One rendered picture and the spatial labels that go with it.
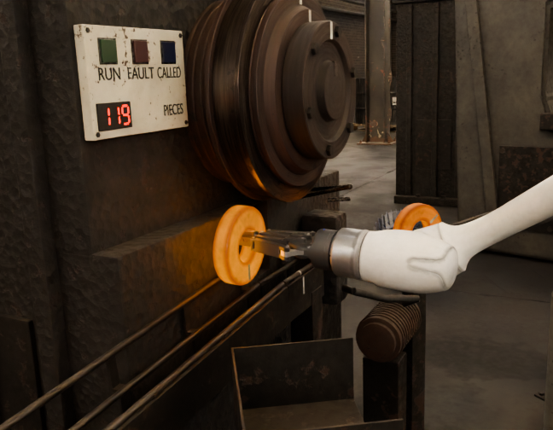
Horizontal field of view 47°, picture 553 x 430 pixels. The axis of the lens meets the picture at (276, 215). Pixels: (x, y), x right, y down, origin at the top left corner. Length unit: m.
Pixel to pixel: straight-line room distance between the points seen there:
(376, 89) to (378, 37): 0.79
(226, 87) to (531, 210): 0.57
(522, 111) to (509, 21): 0.51
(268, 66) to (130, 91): 0.26
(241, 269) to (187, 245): 0.12
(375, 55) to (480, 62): 6.35
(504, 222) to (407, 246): 0.20
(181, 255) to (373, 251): 0.36
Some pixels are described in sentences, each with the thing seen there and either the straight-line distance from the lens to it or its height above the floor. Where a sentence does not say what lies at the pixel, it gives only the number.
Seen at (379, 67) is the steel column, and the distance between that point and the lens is 10.25.
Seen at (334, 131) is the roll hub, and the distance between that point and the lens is 1.37.
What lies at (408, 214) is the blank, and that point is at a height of 0.76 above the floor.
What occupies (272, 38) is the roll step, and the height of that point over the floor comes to 1.22.
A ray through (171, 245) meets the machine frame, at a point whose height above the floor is 0.85.
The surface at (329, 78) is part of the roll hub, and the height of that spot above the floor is 1.14.
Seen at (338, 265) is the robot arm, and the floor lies 0.82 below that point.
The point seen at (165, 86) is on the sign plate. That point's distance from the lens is 1.20.
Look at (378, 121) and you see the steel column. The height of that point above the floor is 0.36.
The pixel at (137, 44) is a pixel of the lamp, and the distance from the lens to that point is 1.14.
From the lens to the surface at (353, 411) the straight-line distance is 1.09.
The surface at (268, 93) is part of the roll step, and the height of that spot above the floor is 1.12.
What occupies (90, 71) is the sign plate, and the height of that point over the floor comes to 1.17.
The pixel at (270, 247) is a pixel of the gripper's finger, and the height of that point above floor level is 0.84.
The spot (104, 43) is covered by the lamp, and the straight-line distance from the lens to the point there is 1.08.
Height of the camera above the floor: 1.15
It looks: 13 degrees down
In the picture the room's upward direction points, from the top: 2 degrees counter-clockwise
